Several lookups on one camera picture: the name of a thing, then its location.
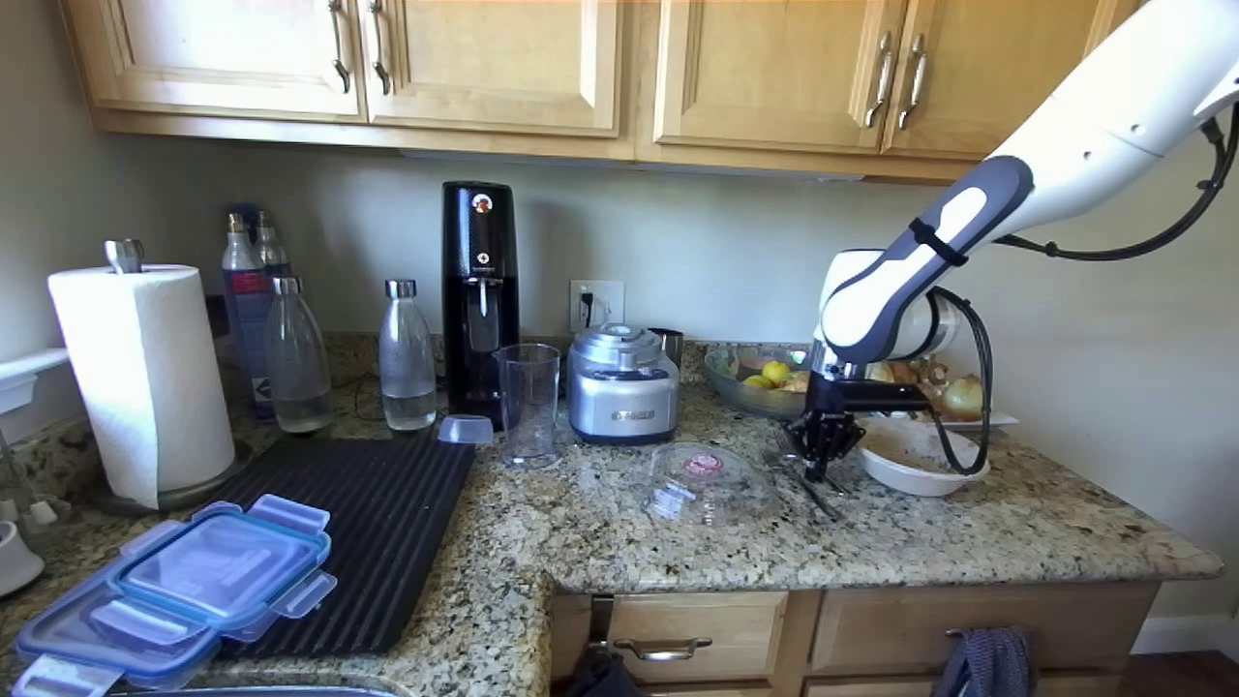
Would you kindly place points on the clear plastic lid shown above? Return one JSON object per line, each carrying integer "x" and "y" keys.
{"x": 694, "y": 483}

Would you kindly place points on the blue grey hanging towel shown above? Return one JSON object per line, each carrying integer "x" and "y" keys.
{"x": 987, "y": 662}

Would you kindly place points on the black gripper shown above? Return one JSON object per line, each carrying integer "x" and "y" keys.
{"x": 834, "y": 407}

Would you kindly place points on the white ceramic top bowl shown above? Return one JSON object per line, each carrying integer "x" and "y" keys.
{"x": 912, "y": 441}

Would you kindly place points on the brown onion back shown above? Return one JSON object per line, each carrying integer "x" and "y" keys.
{"x": 967, "y": 395}

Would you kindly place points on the paper towel roll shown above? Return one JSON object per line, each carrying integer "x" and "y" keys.
{"x": 147, "y": 373}

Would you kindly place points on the dark tinted bottle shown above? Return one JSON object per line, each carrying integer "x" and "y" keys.
{"x": 249, "y": 261}

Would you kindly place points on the silver food processor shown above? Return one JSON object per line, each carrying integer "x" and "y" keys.
{"x": 622, "y": 385}

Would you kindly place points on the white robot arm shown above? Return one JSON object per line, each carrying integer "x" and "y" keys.
{"x": 1156, "y": 77}

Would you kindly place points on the black soda maker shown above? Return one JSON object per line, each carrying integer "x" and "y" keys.
{"x": 477, "y": 293}

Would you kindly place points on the wooden upper cabinets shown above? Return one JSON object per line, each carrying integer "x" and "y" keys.
{"x": 834, "y": 86}

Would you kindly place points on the white ceramic bottom bowl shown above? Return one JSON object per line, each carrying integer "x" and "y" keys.
{"x": 925, "y": 485}

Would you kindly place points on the blue lidded plastic container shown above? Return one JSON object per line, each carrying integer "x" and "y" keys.
{"x": 174, "y": 595}

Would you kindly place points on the white wall outlet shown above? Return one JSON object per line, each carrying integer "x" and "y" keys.
{"x": 592, "y": 302}

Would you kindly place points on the white ceramic bowl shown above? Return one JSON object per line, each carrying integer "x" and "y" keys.
{"x": 925, "y": 485}
{"x": 912, "y": 441}

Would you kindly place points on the clear glass bottle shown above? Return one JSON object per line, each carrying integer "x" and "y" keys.
{"x": 405, "y": 360}

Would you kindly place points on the clear glass carafe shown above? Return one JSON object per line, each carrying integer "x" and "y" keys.
{"x": 295, "y": 360}

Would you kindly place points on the glass fruit bowl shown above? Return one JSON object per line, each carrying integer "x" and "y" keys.
{"x": 759, "y": 376}

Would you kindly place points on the clear measuring cup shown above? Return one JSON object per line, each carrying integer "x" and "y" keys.
{"x": 529, "y": 404}

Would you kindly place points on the black drying mat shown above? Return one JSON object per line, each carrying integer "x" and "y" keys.
{"x": 390, "y": 507}

